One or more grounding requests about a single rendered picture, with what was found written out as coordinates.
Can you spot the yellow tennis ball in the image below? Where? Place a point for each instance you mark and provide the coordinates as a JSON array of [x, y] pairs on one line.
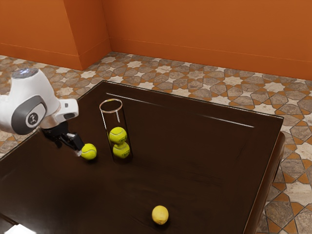
[[118, 135], [121, 150], [89, 151]]

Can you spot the yellow lemon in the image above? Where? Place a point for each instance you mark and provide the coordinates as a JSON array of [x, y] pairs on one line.
[[160, 214]]

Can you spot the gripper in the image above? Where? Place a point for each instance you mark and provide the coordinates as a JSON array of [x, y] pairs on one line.
[[54, 132]]

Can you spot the clear glass tube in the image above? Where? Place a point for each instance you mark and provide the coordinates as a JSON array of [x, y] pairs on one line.
[[114, 131]]

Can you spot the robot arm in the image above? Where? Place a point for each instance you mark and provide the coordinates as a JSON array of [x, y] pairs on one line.
[[29, 102]]

